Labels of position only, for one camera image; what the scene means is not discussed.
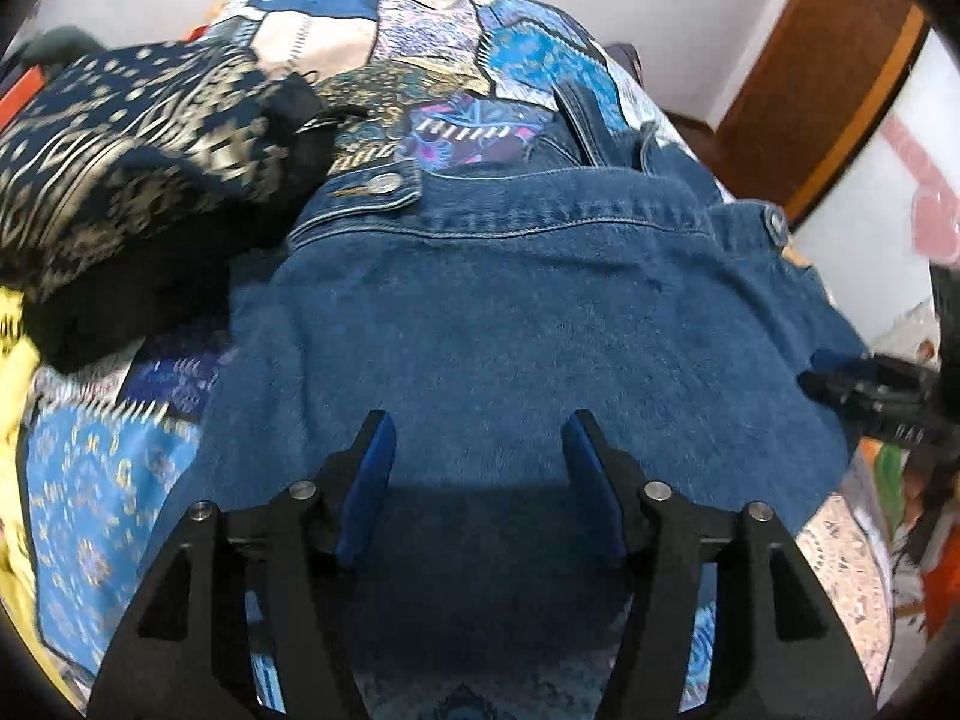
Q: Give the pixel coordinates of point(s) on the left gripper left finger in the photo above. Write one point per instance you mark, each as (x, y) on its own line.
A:
(183, 648)

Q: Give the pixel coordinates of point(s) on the blue denim jacket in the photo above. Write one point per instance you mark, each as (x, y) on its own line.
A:
(481, 307)

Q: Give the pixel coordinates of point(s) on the yellow printed garment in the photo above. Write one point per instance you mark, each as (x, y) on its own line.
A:
(19, 361)

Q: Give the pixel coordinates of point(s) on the black garment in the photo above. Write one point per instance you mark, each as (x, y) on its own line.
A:
(181, 275)

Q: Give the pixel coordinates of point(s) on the grey purple backpack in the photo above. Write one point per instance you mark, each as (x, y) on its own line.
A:
(626, 55)

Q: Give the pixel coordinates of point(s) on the navy patterned folded garment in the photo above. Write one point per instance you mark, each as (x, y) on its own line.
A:
(124, 143)

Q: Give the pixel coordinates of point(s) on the blue patchwork bedspread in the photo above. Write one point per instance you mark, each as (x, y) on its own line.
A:
(723, 615)

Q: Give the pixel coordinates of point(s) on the cluttered pile with orange box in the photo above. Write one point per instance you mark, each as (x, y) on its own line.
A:
(39, 61)

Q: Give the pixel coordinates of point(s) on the wooden wardrobe door frame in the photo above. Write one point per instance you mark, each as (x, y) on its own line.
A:
(819, 89)

